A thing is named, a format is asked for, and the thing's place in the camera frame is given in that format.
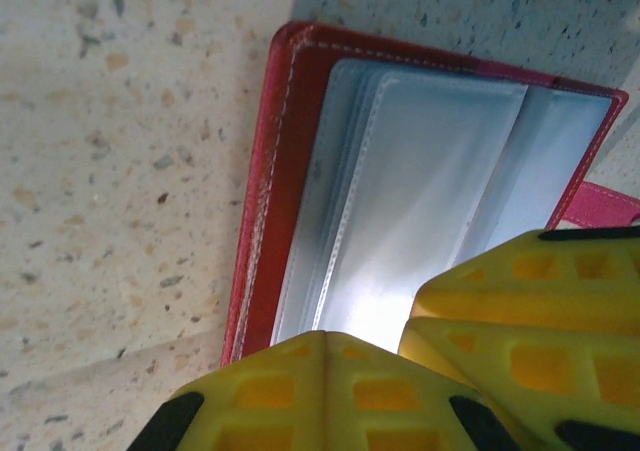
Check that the red leather card holder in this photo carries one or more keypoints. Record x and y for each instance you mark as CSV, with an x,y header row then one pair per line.
x,y
280,171

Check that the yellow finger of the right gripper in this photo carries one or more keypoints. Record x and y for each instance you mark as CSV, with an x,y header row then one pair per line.
x,y
550,371
550,281

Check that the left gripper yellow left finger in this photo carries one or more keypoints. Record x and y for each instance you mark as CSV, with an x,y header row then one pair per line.
x,y
260,406

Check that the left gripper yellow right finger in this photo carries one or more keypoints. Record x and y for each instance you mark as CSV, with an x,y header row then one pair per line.
x,y
390,406

